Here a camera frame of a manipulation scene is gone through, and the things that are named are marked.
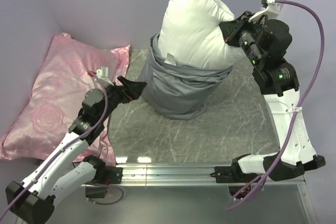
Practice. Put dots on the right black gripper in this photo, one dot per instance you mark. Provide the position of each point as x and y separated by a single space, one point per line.
231 29

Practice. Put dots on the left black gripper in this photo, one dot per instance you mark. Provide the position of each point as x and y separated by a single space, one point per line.
133 91

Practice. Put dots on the white pillow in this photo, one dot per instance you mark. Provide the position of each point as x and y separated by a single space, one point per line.
191 36

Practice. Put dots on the grey pillowcase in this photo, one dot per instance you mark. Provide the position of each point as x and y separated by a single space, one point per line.
177 92

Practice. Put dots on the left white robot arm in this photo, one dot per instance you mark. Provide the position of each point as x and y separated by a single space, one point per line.
34 199

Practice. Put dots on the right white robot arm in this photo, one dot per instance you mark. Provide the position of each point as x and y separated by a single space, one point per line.
265 43

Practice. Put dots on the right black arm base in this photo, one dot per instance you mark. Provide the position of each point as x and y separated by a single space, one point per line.
225 175

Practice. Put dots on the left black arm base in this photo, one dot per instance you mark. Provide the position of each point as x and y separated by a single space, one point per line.
98 188

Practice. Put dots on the pink floral pillow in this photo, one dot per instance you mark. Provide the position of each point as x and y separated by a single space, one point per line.
57 95

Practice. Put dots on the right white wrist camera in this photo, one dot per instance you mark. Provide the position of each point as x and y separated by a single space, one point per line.
270 8

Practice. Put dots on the aluminium mounting rail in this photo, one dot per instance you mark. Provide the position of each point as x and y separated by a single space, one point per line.
177 174

